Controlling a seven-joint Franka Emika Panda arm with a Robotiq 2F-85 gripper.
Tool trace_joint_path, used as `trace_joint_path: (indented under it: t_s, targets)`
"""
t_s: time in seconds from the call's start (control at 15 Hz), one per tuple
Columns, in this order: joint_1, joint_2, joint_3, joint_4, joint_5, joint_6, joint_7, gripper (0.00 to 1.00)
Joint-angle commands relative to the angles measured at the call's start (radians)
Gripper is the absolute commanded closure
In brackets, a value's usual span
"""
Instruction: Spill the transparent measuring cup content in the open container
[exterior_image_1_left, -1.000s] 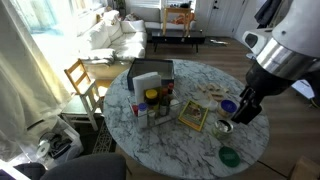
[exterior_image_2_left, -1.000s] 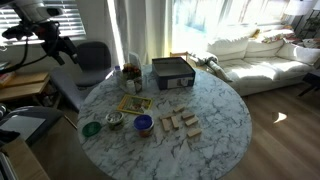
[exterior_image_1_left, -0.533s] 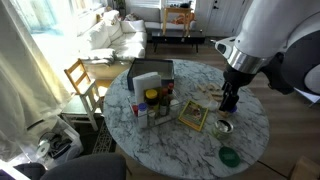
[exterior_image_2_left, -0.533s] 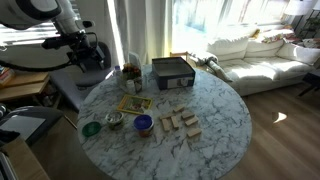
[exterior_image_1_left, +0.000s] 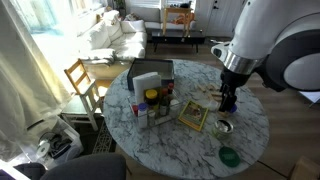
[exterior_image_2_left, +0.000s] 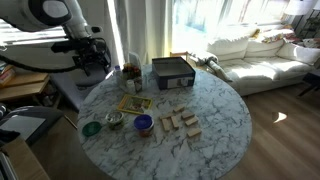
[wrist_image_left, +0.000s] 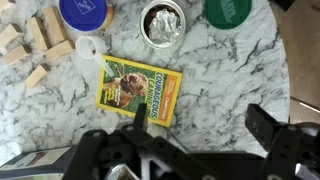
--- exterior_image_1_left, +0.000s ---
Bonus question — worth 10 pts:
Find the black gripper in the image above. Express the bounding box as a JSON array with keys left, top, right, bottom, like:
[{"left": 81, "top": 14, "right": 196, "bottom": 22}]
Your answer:
[{"left": 218, "top": 68, "right": 251, "bottom": 113}]

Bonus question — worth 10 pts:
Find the open glass container with foil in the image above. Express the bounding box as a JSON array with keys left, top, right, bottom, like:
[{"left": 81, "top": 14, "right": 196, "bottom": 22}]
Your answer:
[{"left": 212, "top": 118, "right": 235, "bottom": 140}]

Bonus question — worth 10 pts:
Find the dark blue open box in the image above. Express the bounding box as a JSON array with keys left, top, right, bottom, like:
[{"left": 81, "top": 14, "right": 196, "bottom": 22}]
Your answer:
[{"left": 126, "top": 57, "right": 175, "bottom": 92}]

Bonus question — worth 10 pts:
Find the blue lidded jar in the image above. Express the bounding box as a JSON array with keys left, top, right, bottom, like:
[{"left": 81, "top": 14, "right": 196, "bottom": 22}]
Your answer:
[{"left": 218, "top": 103, "right": 239, "bottom": 118}]

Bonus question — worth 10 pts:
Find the yellow children's book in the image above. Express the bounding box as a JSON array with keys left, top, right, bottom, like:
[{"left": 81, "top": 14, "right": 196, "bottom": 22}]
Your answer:
[{"left": 177, "top": 99, "right": 210, "bottom": 132}]

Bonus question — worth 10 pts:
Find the green round lid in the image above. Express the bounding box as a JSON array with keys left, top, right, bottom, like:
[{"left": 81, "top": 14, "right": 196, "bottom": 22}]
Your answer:
[{"left": 218, "top": 145, "right": 241, "bottom": 168}]

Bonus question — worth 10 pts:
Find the clear acrylic organizer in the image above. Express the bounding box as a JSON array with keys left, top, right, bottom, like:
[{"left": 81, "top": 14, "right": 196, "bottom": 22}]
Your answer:
[{"left": 128, "top": 89, "right": 184, "bottom": 133}]

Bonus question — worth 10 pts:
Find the red capped sauce bottle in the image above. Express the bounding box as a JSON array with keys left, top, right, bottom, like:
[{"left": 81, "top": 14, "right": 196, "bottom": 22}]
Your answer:
[{"left": 166, "top": 82, "right": 175, "bottom": 101}]

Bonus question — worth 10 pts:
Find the yellow lidded jar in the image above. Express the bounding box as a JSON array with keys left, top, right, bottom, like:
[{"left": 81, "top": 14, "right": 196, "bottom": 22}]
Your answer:
[{"left": 144, "top": 88, "right": 160, "bottom": 108}]

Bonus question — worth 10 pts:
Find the dark coffee table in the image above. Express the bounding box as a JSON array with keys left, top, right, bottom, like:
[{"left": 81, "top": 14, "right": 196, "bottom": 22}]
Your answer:
[{"left": 151, "top": 29, "right": 206, "bottom": 54}]

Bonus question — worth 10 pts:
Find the white door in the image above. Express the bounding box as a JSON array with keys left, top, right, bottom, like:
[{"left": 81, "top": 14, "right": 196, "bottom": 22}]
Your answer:
[{"left": 205, "top": 0, "right": 248, "bottom": 38}]

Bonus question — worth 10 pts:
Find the blue capped white bottle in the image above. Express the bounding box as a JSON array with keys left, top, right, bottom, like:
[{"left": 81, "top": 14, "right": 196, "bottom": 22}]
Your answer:
[{"left": 137, "top": 102, "right": 149, "bottom": 130}]

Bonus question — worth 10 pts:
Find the orange cushion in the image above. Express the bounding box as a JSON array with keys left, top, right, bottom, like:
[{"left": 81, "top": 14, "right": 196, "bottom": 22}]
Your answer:
[{"left": 173, "top": 12, "right": 196, "bottom": 26}]

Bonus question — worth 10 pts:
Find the cardboard box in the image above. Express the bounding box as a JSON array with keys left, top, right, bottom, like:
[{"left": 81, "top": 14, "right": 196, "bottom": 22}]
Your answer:
[{"left": 289, "top": 155, "right": 320, "bottom": 180}]

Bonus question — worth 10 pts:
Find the wooden side table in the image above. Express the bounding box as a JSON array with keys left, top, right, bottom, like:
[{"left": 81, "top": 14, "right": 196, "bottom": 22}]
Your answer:
[{"left": 162, "top": 6, "right": 195, "bottom": 37}]

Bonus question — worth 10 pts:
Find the patterned rug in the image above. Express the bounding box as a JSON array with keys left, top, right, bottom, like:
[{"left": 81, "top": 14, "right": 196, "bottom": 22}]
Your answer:
[{"left": 92, "top": 119, "right": 118, "bottom": 155}]

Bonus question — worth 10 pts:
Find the white sofa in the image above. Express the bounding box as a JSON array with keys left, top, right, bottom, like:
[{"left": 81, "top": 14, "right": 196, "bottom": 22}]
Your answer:
[{"left": 78, "top": 6, "right": 198, "bottom": 80}]

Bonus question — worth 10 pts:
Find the wooden chair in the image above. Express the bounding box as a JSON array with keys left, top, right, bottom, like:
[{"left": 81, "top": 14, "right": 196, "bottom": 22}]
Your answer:
[
  {"left": 60, "top": 81, "right": 105, "bottom": 132},
  {"left": 63, "top": 58, "right": 98, "bottom": 97}
]

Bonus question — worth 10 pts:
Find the grey office chair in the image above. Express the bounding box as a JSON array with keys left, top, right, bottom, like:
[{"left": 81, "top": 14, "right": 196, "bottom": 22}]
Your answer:
[{"left": 39, "top": 153, "right": 128, "bottom": 180}]

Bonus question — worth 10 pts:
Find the cream curtain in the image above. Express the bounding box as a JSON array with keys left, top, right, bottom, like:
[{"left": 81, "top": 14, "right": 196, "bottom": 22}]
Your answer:
[{"left": 0, "top": 0, "right": 73, "bottom": 163}]

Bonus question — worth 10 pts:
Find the plastic bin of cables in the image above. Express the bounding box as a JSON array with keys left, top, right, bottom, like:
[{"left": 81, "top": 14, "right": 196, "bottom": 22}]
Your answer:
[{"left": 24, "top": 117, "right": 84, "bottom": 170}]

